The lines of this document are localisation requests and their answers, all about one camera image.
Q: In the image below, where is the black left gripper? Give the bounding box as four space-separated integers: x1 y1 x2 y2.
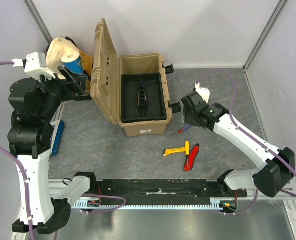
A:
32 64 88 121

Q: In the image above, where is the blue red handled screwdriver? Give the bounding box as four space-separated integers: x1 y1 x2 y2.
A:
168 124 191 139

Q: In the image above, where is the yellow handled screwdriver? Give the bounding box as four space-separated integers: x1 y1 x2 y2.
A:
185 141 190 168

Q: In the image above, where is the tan plastic tool box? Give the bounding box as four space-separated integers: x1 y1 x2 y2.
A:
90 19 181 137

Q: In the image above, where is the red box cutter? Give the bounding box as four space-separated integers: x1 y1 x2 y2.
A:
183 143 200 172

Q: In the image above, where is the yellow box cutter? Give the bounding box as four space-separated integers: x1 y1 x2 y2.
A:
162 147 185 157

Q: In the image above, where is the black tool box tray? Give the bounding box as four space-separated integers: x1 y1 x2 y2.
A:
121 72 167 124

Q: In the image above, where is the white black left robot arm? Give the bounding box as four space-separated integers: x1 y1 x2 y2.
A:
7 66 98 235

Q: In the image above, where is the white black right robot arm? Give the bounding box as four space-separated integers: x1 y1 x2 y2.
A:
181 91 295 198

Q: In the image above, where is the tan leather tool bag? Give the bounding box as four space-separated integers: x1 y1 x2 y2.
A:
46 37 94 101

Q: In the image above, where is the blue packaged tool card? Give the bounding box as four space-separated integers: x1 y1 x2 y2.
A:
50 120 65 157

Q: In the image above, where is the blue paper towel roll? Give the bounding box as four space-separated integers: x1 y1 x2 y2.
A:
60 51 83 75

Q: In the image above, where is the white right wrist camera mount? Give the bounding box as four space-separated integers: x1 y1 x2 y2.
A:
194 82 210 103

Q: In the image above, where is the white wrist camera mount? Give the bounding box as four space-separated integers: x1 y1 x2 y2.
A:
11 52 55 81
194 82 210 103

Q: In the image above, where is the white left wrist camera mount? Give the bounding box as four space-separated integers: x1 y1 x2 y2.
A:
11 52 55 81

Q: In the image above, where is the grey slotted cable duct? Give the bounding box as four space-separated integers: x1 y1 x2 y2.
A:
72 194 234 211

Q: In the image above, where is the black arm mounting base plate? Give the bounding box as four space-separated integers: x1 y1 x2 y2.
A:
87 179 247 199

